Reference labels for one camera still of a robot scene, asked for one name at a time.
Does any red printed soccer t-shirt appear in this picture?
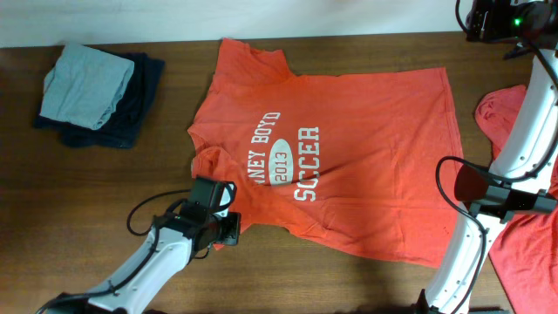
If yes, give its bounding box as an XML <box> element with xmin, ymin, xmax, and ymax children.
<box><xmin>188</xmin><ymin>39</ymin><xmax>462</xmax><ymax>267</ymax></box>

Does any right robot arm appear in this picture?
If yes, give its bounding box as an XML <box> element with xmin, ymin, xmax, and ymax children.
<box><xmin>412</xmin><ymin>0</ymin><xmax>557</xmax><ymax>313</ymax></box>

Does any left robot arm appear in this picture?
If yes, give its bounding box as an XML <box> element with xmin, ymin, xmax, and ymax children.
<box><xmin>37</xmin><ymin>177</ymin><xmax>241</xmax><ymax>313</ymax></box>

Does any folded dark navy garment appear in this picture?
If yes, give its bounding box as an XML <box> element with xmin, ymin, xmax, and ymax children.
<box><xmin>33</xmin><ymin>52</ymin><xmax>165</xmax><ymax>149</ymax></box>

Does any folded light grey garment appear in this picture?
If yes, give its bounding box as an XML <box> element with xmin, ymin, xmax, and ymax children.
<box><xmin>39</xmin><ymin>44</ymin><xmax>134</xmax><ymax>130</ymax></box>

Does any red garment at right edge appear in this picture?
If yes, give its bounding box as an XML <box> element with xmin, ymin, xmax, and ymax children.
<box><xmin>474</xmin><ymin>85</ymin><xmax>557</xmax><ymax>314</ymax></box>

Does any left black camera cable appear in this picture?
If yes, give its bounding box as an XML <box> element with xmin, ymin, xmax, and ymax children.
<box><xmin>37</xmin><ymin>181</ymin><xmax>239</xmax><ymax>314</ymax></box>

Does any black camera cable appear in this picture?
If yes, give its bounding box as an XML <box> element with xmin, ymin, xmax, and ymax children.
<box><xmin>37</xmin><ymin>181</ymin><xmax>239</xmax><ymax>314</ymax></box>
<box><xmin>434</xmin><ymin>0</ymin><xmax>558</xmax><ymax>314</ymax></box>

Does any right black camera cable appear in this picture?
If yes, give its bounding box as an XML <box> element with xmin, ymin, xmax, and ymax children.
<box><xmin>434</xmin><ymin>0</ymin><xmax>558</xmax><ymax>314</ymax></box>

